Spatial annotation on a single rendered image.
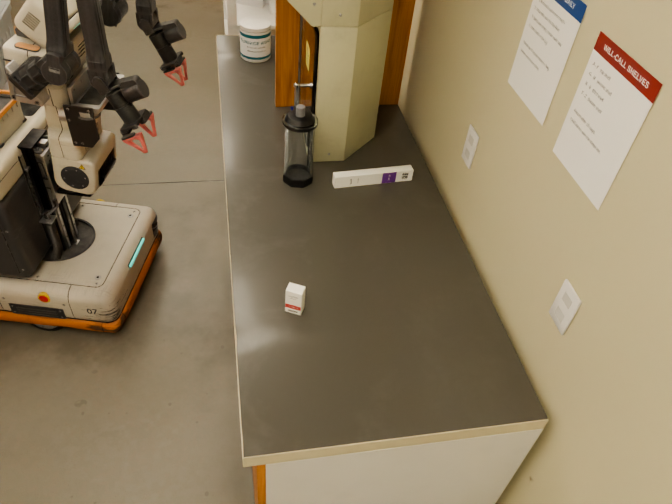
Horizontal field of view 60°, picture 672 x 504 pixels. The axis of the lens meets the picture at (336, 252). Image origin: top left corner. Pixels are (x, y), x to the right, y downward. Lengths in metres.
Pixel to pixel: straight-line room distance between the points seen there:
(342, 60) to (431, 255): 0.64
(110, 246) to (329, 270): 1.34
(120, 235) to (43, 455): 0.95
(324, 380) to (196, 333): 1.36
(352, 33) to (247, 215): 0.62
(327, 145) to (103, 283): 1.14
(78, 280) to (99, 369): 0.38
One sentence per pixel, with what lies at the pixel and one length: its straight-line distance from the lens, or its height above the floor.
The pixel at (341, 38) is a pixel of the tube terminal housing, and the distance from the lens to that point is 1.81.
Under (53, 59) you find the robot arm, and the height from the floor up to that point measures 1.28.
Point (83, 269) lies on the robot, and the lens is 2.66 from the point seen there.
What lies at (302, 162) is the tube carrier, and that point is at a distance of 1.84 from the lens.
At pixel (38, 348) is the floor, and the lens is 2.80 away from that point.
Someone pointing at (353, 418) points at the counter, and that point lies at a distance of 1.35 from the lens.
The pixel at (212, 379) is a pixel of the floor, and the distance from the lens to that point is 2.54.
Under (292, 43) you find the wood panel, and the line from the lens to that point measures 2.21.
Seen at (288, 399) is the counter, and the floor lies 0.94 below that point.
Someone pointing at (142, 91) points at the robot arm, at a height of 1.19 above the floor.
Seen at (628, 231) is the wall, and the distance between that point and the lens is 1.21.
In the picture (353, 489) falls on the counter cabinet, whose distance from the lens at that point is 1.53.
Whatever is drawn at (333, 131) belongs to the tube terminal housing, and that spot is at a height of 1.06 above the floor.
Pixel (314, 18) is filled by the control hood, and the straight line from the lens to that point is 1.77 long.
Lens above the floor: 2.10
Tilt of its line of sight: 44 degrees down
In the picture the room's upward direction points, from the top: 6 degrees clockwise
